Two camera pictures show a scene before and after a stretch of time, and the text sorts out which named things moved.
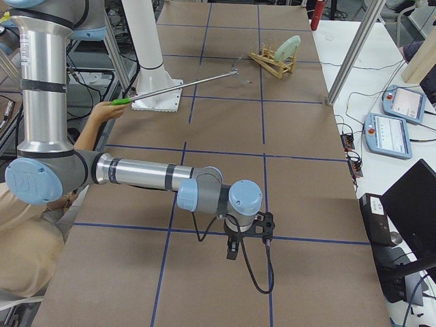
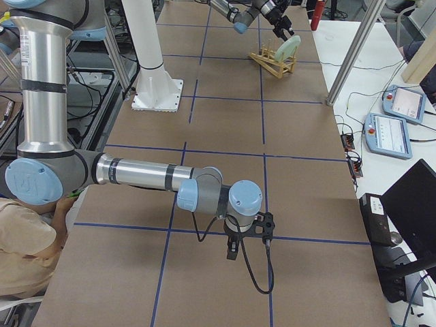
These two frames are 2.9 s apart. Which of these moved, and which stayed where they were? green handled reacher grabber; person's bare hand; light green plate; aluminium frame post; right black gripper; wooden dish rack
Moved: person's bare hand; green handled reacher grabber
Stayed: wooden dish rack; light green plate; right black gripper; aluminium frame post
